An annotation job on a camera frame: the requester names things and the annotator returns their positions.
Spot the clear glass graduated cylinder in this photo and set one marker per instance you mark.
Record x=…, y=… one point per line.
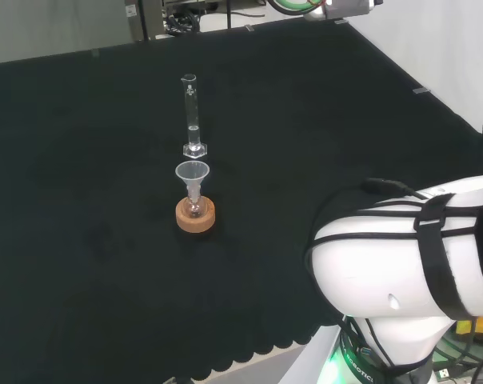
x=191, y=120

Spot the small round-bottom glass flask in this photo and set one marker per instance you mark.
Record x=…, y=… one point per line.
x=194, y=208

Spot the clear plastic funnel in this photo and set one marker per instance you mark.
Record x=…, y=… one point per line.
x=192, y=173

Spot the black bench cloth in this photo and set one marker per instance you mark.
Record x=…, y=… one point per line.
x=105, y=200

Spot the black tripod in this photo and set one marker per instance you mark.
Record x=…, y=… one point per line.
x=228, y=14

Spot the silver usb plug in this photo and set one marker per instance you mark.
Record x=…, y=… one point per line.
x=444, y=373

